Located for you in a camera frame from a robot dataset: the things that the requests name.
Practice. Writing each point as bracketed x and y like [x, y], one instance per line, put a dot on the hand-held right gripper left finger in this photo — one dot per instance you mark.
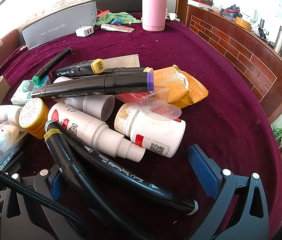
[56, 187]

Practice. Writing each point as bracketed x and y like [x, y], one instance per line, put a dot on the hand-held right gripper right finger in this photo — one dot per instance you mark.
[203, 170]

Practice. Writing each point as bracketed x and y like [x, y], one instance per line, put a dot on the black marker yellow band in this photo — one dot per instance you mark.
[66, 160]

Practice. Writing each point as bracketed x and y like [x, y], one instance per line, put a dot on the white pill bottle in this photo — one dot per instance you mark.
[156, 132]

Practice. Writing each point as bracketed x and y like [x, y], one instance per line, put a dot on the white spray bottle red label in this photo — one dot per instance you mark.
[88, 127]

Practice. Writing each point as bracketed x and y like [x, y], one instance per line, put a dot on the silver foil packet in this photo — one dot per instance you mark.
[3, 140]

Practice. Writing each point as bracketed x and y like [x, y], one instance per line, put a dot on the black marker white tip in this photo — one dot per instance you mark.
[131, 177]

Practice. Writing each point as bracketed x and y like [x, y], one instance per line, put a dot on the yellow jar white lid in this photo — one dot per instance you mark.
[32, 112]

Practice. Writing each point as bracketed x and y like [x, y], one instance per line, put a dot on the small white bottle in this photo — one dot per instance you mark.
[4, 113]

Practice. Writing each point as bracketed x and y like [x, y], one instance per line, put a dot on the green printed tissue packet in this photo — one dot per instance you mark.
[21, 95]

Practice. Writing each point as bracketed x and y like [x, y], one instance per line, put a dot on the red number candle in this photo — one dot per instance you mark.
[131, 98]

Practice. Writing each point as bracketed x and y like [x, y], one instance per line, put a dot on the black marker purple cap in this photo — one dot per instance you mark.
[106, 83]

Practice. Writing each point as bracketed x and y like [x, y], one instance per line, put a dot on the black marker yellow cap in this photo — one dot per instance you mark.
[76, 70]

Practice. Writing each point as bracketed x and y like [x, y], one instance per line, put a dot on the black marker green cap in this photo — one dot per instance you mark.
[56, 58]

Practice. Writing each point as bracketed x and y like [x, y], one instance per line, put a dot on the orange snack packet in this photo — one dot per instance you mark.
[181, 85]

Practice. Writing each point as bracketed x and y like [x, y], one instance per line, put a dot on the wooden brick-pattern cabinet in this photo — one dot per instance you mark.
[243, 55]

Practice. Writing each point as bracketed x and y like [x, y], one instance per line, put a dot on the white small box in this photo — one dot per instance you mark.
[123, 61]

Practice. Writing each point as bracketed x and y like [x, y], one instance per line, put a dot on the steel flask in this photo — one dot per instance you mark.
[279, 41]

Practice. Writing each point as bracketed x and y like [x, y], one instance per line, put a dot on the yellow box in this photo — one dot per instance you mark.
[242, 23]

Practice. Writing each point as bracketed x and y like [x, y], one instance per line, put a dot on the maroon chair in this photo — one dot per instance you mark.
[3, 42]

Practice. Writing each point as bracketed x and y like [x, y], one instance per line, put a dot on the white small object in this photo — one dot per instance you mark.
[172, 17]

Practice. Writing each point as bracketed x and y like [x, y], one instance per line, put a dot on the grey cardboard box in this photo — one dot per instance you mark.
[53, 30]

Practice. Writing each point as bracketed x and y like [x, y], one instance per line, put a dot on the white USB charger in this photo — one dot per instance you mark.
[86, 31]

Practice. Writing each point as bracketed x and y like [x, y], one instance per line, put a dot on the red black object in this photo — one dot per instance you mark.
[232, 10]

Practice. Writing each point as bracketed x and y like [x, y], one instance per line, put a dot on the pink white cream tube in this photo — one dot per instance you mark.
[116, 27]

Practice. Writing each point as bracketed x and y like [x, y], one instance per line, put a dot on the pink thermos bottle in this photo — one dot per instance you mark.
[153, 7]

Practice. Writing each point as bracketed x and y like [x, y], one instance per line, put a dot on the green cloth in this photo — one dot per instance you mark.
[126, 17]

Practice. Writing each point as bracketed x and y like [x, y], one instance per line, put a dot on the blue plastic toy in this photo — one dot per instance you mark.
[116, 22]

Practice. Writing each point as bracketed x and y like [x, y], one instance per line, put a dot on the dark grey cushion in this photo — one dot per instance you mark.
[121, 5]

